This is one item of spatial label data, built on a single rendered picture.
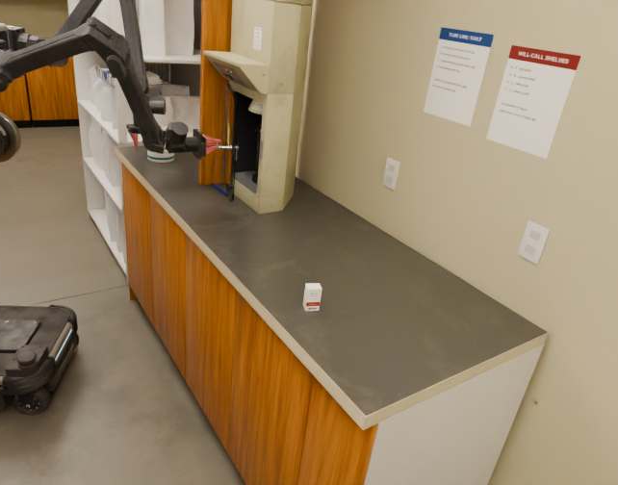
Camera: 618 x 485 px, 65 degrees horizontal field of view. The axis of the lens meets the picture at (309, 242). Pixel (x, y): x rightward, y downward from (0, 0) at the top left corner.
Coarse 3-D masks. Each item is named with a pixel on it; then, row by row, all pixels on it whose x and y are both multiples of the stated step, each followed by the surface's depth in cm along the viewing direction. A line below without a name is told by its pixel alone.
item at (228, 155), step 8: (232, 96) 178; (232, 104) 178; (232, 112) 178; (232, 120) 178; (232, 128) 179; (232, 136) 179; (232, 144) 179; (224, 152) 209; (232, 152) 181; (224, 160) 209; (232, 160) 182; (224, 168) 209; (232, 168) 183; (224, 176) 209; (232, 176) 185; (232, 184) 186
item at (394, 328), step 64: (192, 192) 209; (320, 192) 226; (256, 256) 164; (320, 256) 170; (384, 256) 175; (320, 320) 135; (384, 320) 139; (448, 320) 142; (512, 320) 146; (384, 384) 115; (448, 384) 121
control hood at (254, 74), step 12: (216, 60) 182; (228, 60) 172; (240, 60) 174; (252, 60) 178; (240, 72) 171; (252, 72) 169; (264, 72) 171; (240, 84) 185; (252, 84) 172; (264, 84) 173
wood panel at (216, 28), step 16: (208, 0) 186; (224, 0) 189; (208, 16) 189; (224, 16) 192; (208, 32) 191; (224, 32) 195; (208, 48) 194; (224, 48) 198; (208, 64) 197; (208, 80) 199; (224, 80) 203; (208, 96) 202; (224, 96) 206; (208, 112) 205; (208, 128) 208; (208, 160) 215; (208, 176) 218
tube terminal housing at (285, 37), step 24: (240, 0) 181; (264, 0) 168; (240, 24) 184; (264, 24) 170; (288, 24) 168; (240, 48) 187; (264, 48) 172; (288, 48) 172; (288, 72) 176; (264, 96) 178; (288, 96) 181; (264, 120) 181; (288, 120) 185; (264, 144) 184; (288, 144) 190; (264, 168) 188; (288, 168) 198; (240, 192) 207; (264, 192) 193; (288, 192) 208
